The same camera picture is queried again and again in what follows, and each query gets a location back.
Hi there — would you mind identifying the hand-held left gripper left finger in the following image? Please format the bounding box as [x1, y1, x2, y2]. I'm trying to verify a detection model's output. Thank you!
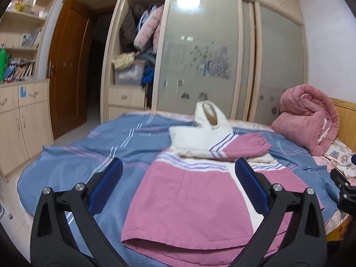
[30, 157, 131, 267]

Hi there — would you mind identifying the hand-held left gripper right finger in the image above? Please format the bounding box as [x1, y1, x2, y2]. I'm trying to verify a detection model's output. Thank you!
[228, 157, 328, 267]

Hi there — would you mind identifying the white and pink hooded jacket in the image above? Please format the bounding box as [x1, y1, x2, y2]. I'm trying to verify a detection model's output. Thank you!
[121, 100, 325, 267]

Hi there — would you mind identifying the floral pillow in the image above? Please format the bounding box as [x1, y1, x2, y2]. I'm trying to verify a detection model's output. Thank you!
[311, 138, 356, 179]

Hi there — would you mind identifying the pink bed mattress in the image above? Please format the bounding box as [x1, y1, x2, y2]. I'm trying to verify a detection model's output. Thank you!
[324, 210, 351, 231]

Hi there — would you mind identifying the blue striped bed cover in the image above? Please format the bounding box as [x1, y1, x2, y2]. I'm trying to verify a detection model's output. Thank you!
[17, 111, 346, 267]

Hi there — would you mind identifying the wooden bed headboard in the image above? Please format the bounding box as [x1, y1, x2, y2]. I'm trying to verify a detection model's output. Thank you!
[328, 97, 356, 156]

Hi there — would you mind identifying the rolled pink quilt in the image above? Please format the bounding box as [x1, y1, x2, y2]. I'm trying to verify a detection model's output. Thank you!
[271, 83, 340, 156]

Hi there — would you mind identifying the beige wardrobe drawer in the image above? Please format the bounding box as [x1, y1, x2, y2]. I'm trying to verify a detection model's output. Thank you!
[108, 87, 147, 108]
[108, 106, 145, 123]

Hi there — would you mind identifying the beige bookshelf cabinet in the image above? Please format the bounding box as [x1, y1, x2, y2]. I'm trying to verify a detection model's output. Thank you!
[0, 0, 61, 182]

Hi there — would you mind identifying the white folding chair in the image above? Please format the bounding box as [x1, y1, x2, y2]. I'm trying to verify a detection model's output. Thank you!
[0, 197, 13, 221]

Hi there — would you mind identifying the clear plastic storage box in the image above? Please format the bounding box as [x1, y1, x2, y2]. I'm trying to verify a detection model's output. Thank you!
[114, 60, 147, 86]

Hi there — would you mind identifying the brown wooden door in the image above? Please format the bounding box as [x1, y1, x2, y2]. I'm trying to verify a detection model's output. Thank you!
[47, 0, 94, 140]

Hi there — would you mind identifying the blue crumpled garment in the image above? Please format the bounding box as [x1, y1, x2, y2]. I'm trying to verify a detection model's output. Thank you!
[141, 65, 155, 86]

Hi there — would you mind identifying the beige crumpled cloth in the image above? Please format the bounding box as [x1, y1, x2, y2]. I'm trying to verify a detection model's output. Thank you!
[112, 51, 140, 70]

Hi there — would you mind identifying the frosted plain wardrobe sliding door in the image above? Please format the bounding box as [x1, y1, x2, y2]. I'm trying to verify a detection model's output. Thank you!
[249, 1, 309, 125]

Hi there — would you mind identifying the beige wardrobe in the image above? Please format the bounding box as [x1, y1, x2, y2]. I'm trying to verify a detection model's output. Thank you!
[100, 0, 311, 126]

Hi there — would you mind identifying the row of books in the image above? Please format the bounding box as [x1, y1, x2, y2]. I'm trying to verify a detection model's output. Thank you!
[3, 60, 35, 83]

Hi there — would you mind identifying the frosted floral wardrobe sliding door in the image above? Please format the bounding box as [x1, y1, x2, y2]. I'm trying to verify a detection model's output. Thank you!
[152, 0, 242, 121]

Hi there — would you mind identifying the dark brown hanging jacket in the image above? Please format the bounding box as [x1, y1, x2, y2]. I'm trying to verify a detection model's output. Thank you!
[119, 3, 147, 53]

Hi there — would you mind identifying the green bottle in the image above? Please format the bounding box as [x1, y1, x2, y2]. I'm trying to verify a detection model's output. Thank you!
[0, 44, 11, 83]

